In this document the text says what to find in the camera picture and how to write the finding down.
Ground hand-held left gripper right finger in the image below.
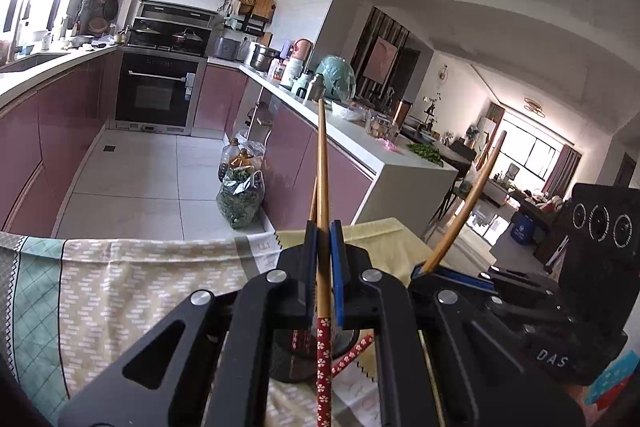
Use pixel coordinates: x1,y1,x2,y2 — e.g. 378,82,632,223
329,220,586,427

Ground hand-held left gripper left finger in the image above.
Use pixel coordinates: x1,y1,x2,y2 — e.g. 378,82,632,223
57,221,321,427

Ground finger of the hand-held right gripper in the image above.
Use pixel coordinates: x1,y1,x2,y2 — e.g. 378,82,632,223
409,274,546,348
412,266,566,305

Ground wooden chopstick red floral handle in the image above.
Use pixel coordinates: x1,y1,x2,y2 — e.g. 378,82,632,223
422,130,508,274
292,122,329,353
331,333,376,377
315,98,335,427

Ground black mesh utensil holder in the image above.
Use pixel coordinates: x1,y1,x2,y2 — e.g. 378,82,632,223
269,327,362,384

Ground blue bag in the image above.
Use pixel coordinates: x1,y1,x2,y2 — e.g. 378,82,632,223
510,213,538,250

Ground bag of green vegetables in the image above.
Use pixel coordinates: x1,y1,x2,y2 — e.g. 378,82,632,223
216,167,266,229

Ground pink curtain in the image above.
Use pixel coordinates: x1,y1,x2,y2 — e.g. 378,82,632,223
542,143,582,198

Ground island counter with pink cabinets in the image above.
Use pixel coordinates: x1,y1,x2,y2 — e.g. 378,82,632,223
192,57,460,233

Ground blue printed cloth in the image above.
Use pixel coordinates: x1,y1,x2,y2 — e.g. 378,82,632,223
584,349,640,408

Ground cooking oil bottle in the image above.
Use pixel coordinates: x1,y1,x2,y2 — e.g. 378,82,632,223
218,138,263,182

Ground loose green vegetables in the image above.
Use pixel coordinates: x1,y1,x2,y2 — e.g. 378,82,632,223
407,143,445,166

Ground living room window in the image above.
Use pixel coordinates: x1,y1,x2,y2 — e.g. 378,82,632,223
500,119,561,180

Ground clear plastic cookie container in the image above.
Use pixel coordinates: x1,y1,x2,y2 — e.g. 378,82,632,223
367,114,399,142

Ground teal appliance in plastic wrap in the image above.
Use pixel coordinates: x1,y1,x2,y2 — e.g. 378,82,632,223
314,54,357,102

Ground white canister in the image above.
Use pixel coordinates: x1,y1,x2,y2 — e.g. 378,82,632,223
280,57,305,88

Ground patterned yellow green tablecloth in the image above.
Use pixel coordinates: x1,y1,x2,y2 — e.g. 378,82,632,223
0,217,451,427

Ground stainless steel stock pot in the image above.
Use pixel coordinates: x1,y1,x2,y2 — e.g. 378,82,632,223
248,43,281,72

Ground pink electric kettle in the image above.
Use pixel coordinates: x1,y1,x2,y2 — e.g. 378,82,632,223
291,38,314,62

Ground grey rice cooker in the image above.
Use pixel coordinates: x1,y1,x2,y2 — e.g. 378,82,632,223
209,34,244,62

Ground black built-in oven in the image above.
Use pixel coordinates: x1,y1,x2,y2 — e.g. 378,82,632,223
114,47,202,130

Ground pot with glass lid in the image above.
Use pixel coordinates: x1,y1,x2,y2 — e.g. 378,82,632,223
171,28,205,50
131,23,162,45

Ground black range hood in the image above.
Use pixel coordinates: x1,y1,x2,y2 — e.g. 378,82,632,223
135,0,217,30

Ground sink counter with pink cabinets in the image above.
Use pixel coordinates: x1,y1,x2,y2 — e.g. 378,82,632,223
0,42,123,238

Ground pink wall picture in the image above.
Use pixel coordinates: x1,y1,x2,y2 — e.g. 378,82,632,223
364,36,399,82

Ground wooden slat wall panel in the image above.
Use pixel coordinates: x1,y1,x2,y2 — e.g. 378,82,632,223
350,6,411,100

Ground black wall rack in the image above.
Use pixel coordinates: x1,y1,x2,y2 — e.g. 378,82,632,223
220,0,276,38

